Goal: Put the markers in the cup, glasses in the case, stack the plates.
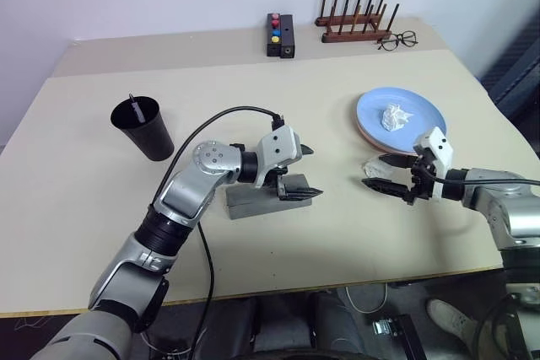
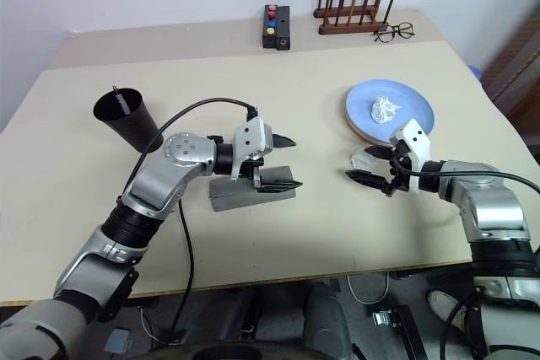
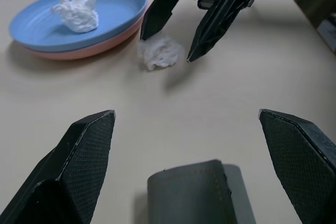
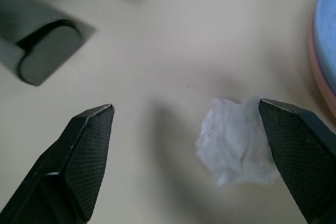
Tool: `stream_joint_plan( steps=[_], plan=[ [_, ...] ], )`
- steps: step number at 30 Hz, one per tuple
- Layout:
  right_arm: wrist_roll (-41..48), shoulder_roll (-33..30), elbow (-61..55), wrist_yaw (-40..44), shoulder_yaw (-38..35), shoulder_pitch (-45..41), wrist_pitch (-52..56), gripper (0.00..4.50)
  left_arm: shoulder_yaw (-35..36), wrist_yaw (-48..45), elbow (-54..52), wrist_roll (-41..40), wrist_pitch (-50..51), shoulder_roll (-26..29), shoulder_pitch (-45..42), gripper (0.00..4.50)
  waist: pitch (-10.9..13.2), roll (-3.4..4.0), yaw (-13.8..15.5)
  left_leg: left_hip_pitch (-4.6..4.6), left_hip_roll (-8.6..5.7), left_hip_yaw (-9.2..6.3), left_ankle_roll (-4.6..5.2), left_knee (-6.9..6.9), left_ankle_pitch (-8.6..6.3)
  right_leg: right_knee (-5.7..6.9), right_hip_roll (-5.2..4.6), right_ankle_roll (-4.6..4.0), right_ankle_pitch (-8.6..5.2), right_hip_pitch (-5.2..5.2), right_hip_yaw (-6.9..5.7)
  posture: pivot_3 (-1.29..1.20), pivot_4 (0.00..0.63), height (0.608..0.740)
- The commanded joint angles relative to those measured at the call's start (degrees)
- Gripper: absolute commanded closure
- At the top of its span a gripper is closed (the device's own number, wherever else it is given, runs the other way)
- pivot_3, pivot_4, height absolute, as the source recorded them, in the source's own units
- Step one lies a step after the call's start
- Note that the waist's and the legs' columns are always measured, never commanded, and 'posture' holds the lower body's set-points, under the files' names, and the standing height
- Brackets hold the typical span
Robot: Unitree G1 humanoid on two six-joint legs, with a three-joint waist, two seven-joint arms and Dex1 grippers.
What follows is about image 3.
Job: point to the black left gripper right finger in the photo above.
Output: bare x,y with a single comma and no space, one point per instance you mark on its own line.
302,166

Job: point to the pink plate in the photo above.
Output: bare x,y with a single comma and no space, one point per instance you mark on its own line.
86,52

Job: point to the blue plate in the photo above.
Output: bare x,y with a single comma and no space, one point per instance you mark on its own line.
118,11

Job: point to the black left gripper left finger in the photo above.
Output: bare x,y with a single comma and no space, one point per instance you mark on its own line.
71,171

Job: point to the white tissue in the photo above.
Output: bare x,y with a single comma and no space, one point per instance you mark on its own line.
162,53
76,16

